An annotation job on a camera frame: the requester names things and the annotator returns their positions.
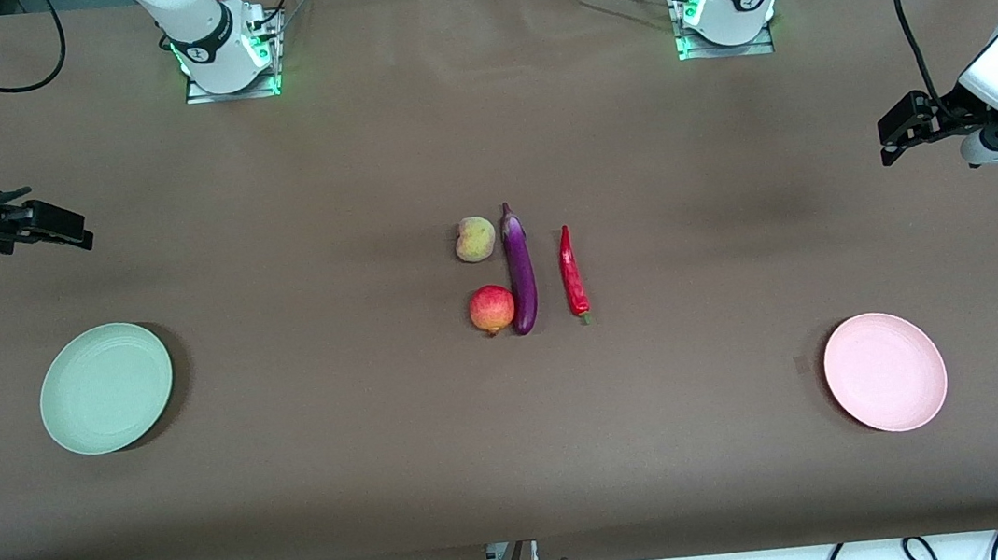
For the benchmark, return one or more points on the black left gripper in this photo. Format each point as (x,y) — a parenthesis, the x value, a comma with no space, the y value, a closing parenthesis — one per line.
(949,115)

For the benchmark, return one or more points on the red chili pepper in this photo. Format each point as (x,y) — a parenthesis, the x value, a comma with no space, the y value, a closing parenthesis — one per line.
(573,276)

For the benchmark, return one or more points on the long purple eggplant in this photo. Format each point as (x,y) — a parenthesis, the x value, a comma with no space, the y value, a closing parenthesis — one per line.
(520,277)

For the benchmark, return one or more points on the yellow-green peach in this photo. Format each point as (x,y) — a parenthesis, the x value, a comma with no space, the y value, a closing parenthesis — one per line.
(476,239)

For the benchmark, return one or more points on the red apple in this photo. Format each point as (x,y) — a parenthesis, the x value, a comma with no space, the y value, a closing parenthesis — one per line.
(491,310)

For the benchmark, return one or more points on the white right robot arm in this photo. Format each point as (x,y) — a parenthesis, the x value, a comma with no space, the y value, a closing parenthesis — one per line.
(216,63)

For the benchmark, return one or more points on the pale green plate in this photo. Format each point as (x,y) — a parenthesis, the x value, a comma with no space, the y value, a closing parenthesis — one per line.
(105,389)

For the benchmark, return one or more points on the pink plate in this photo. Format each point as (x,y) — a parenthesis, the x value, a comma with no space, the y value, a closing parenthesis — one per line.
(885,372)

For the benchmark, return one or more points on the table cover sheet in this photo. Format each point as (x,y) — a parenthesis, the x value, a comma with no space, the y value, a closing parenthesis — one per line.
(519,456)

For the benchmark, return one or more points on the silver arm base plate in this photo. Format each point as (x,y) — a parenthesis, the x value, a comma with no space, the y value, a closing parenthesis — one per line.
(201,97)
(722,53)

